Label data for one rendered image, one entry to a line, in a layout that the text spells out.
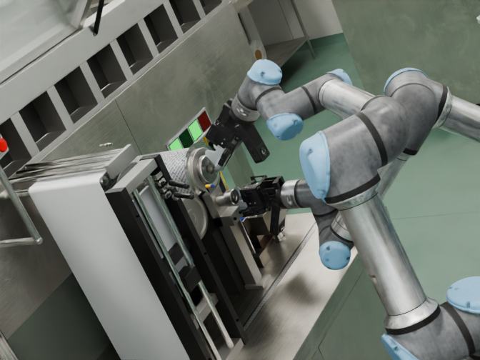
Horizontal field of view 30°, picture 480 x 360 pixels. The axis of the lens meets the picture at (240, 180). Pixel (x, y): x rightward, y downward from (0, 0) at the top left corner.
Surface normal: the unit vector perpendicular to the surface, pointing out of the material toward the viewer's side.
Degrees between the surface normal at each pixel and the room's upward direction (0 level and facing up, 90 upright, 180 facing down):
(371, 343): 90
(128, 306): 90
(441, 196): 0
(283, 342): 0
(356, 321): 90
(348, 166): 77
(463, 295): 8
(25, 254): 90
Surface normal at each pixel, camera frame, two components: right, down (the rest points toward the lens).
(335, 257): -0.06, 0.43
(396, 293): -0.18, 0.24
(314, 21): -0.45, 0.52
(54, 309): 0.81, -0.11
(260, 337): -0.37, -0.85
